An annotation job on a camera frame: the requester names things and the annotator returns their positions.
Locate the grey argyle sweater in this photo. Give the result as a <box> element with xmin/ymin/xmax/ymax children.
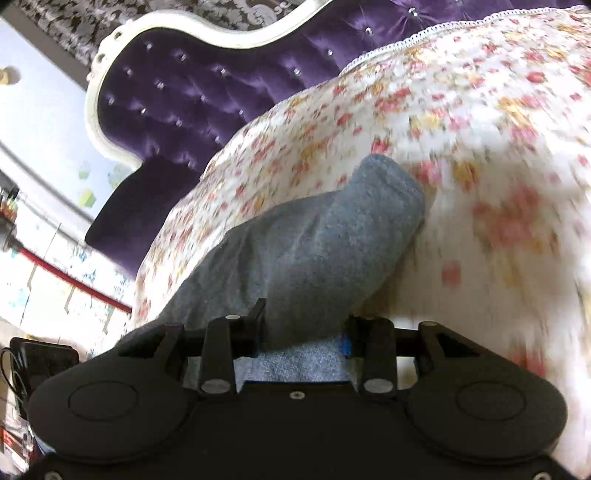
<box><xmin>121</xmin><ymin>154</ymin><xmax>426</xmax><ymax>385</ymax></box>

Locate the purple tufted headboard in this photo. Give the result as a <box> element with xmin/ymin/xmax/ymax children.
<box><xmin>84</xmin><ymin>0</ymin><xmax>591</xmax><ymax>278</ymax></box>

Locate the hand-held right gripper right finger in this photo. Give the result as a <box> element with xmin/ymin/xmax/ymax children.
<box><xmin>342</xmin><ymin>315</ymin><xmax>482</xmax><ymax>396</ymax></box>

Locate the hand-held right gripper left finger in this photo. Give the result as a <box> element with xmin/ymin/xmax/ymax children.
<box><xmin>117</xmin><ymin>298</ymin><xmax>267</xmax><ymax>396</ymax></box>

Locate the red rod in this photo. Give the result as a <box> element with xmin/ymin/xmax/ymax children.
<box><xmin>16</xmin><ymin>244</ymin><xmax>134</xmax><ymax>312</ymax></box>

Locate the floral bed sheet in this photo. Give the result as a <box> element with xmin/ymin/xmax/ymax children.
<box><xmin>133</xmin><ymin>4</ymin><xmax>591</xmax><ymax>462</ymax></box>

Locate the black device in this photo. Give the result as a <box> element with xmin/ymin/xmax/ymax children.
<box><xmin>0</xmin><ymin>337</ymin><xmax>80</xmax><ymax>418</ymax></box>

